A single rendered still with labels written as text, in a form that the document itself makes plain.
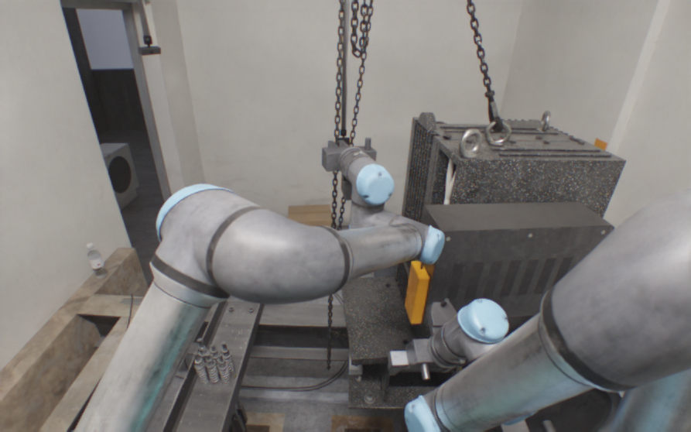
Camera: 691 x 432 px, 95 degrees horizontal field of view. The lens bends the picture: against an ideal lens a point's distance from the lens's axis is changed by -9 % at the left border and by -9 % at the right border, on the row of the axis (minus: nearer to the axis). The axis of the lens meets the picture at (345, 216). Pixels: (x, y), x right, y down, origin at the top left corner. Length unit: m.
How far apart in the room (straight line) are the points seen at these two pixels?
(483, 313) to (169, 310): 0.47
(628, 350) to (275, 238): 0.33
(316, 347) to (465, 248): 1.22
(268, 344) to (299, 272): 1.54
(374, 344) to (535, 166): 0.79
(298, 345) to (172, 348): 1.43
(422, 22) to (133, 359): 3.05
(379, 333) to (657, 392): 1.01
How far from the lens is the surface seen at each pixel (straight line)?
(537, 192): 1.05
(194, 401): 1.53
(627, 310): 0.29
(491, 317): 0.63
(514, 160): 0.96
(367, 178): 0.70
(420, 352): 0.76
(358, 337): 1.32
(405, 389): 1.49
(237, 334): 1.69
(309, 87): 3.22
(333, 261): 0.43
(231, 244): 0.40
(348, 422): 2.17
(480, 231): 0.85
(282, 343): 1.91
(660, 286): 0.29
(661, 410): 0.48
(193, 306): 0.49
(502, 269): 0.95
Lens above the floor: 1.89
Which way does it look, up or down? 29 degrees down
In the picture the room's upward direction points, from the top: 2 degrees clockwise
